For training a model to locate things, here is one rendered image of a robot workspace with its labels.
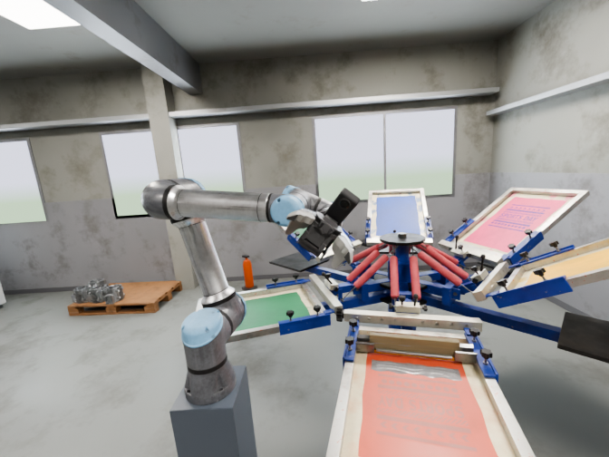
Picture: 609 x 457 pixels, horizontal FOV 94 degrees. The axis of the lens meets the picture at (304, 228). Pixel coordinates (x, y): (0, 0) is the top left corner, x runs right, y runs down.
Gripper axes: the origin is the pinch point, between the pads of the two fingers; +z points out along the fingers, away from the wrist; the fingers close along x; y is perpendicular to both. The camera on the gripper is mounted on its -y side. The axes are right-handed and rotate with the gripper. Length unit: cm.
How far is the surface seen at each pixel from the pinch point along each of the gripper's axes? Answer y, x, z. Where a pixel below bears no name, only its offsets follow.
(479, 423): 32, -82, -36
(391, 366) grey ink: 48, -61, -61
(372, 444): 54, -54, -23
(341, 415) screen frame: 57, -44, -29
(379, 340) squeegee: 45, -53, -69
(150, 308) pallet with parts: 316, 123, -262
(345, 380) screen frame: 57, -44, -47
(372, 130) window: -59, 18, -438
